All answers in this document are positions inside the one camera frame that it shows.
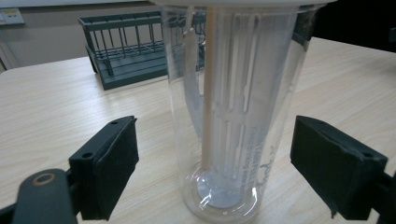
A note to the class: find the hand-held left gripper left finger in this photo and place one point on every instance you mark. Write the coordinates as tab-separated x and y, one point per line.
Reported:
106	174

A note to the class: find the white wall socket panel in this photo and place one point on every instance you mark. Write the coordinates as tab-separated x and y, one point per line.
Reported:
11	16

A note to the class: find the dark green dish rack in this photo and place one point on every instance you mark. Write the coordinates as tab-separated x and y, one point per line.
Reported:
130	53

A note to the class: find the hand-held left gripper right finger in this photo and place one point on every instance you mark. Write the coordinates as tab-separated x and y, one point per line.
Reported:
330	168

